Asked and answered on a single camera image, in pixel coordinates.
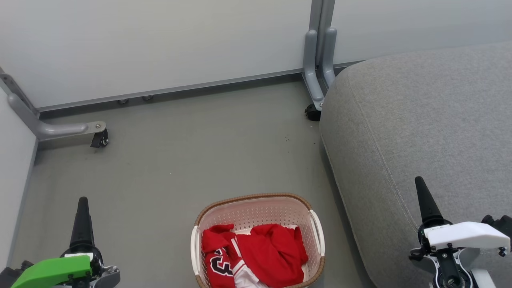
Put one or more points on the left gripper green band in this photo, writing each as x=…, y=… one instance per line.
x=52, y=272

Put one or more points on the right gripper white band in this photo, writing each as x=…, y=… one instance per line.
x=464, y=236

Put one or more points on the red white numbered jersey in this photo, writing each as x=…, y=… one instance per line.
x=214, y=244

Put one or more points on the plain red garment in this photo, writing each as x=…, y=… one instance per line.
x=276, y=252

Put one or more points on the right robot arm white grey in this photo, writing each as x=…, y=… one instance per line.
x=484, y=280

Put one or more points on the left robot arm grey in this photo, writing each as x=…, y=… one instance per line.
x=108, y=278

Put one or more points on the grey fabric sofa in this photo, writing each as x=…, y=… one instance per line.
x=420, y=128

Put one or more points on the black caster wheel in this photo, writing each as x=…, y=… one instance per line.
x=100, y=140
x=312, y=113

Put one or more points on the grey partition foot long bar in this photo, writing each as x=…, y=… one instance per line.
x=60, y=129

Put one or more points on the cream laundry basket brown rim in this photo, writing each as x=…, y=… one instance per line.
x=256, y=212

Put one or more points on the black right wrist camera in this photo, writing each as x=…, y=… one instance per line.
x=500, y=224

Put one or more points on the grey partition post double foot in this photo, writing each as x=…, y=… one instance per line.
x=316, y=60

